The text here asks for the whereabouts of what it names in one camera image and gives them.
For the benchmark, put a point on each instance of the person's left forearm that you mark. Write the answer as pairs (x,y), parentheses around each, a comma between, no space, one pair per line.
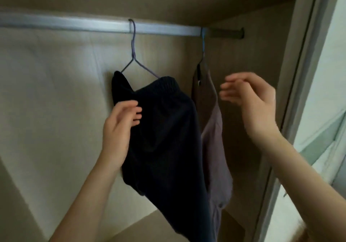
(86,201)

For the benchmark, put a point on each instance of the dark navy garment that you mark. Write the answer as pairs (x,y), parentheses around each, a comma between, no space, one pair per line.
(165,147)

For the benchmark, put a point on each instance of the person's left hand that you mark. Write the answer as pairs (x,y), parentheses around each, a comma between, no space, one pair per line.
(115,133)

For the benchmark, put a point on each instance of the person's right forearm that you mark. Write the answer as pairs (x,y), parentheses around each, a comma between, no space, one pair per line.
(300,185)

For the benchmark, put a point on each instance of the dark rail bracket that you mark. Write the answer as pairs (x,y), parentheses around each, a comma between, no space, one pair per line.
(229,33)

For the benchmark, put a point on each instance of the grey metal clothes rail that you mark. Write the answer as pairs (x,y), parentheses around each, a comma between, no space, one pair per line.
(81,24)

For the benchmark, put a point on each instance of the beige wooden wardrobe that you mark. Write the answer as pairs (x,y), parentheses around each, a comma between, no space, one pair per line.
(54,87)

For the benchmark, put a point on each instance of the person's right hand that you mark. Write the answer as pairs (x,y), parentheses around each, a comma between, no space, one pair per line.
(259,106)

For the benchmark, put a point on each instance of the mauve brown garment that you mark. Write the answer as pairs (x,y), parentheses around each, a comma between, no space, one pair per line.
(213,141)

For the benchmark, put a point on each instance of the person's right fingers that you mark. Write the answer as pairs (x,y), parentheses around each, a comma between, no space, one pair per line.
(233,90)

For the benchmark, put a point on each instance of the person's left middle finger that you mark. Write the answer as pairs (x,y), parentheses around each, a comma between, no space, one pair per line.
(137,116)

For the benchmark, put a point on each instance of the white wardrobe door frame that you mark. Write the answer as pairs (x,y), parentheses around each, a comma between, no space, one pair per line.
(300,87)

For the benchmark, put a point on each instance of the person's left thumb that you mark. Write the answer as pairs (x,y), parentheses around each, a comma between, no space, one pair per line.
(127,104)

